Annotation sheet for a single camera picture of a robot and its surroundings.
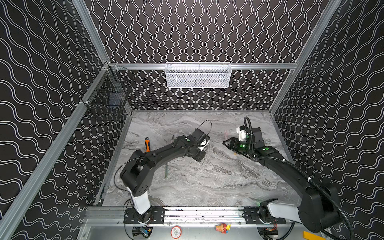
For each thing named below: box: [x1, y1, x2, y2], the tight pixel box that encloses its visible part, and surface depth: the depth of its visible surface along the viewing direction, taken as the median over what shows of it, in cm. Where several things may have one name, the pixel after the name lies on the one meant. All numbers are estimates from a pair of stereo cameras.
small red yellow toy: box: [215, 222, 231, 234], surface depth 70 cm
